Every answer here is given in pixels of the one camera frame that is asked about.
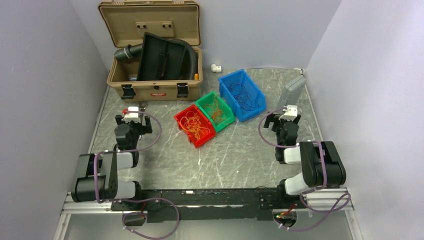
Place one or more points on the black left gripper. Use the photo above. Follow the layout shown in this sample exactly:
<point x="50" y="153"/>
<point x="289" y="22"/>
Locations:
<point x="147" y="129"/>

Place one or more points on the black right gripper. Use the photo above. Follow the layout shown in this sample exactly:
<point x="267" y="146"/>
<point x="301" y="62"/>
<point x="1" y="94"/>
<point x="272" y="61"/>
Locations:
<point x="271" y="118"/>

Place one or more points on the blue plastic bin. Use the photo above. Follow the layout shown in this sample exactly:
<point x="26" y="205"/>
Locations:
<point x="242" y="95"/>

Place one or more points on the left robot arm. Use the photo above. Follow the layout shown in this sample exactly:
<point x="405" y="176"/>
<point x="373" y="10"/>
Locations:
<point x="96" y="178"/>

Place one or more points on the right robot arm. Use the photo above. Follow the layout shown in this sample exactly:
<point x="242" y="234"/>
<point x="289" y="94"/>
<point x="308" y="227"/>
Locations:
<point x="320" y="162"/>

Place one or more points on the metal wrench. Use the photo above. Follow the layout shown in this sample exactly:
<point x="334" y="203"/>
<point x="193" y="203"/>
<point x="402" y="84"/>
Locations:
<point x="143" y="106"/>

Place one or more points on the grey plastic case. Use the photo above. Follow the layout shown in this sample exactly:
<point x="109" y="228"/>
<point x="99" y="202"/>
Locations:
<point x="291" y="92"/>

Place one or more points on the red plastic bin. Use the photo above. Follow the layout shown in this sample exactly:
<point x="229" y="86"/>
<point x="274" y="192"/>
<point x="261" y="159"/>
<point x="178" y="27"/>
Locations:
<point x="195" y="125"/>

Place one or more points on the green plastic bin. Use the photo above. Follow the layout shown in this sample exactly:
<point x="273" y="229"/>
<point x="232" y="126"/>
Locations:
<point x="216" y="110"/>

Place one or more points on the black tray in toolbox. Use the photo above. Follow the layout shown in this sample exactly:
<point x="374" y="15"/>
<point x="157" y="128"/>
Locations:
<point x="161" y="58"/>

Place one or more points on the white pipe fitting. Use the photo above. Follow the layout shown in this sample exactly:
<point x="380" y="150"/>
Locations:
<point x="216" y="68"/>

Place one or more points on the tan open toolbox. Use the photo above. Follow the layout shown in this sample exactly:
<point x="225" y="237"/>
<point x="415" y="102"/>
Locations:
<point x="127" y="21"/>

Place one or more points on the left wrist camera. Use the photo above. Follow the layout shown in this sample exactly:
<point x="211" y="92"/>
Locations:
<point x="132" y="112"/>

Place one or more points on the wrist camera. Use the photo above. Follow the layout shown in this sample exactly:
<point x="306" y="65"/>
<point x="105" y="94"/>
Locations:
<point x="132" y="112"/>
<point x="290" y="113"/>

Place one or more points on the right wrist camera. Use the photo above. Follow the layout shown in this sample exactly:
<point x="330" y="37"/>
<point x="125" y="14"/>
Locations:
<point x="290" y="113"/>

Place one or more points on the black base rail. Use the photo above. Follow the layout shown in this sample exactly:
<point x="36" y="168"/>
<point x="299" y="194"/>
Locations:
<point x="258" y="203"/>

